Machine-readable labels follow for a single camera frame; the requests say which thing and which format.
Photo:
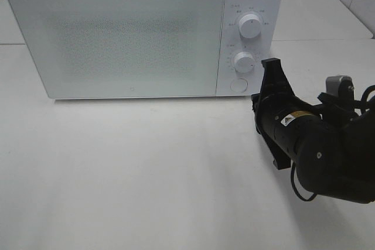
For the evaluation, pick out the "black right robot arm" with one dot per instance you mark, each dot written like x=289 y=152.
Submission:
x=356 y=183

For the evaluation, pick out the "white microwave oven body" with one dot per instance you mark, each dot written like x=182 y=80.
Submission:
x=252 y=4

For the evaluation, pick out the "white microwave door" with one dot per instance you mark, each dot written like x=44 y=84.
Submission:
x=123 y=48

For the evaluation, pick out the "white upper power knob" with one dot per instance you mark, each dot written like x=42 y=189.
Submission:
x=249 y=25

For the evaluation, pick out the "white timer knob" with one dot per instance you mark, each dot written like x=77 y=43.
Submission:
x=243 y=62

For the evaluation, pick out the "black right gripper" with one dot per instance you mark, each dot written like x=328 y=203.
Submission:
x=298 y=134

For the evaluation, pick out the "round white door button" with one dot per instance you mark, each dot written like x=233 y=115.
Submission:
x=239 y=85

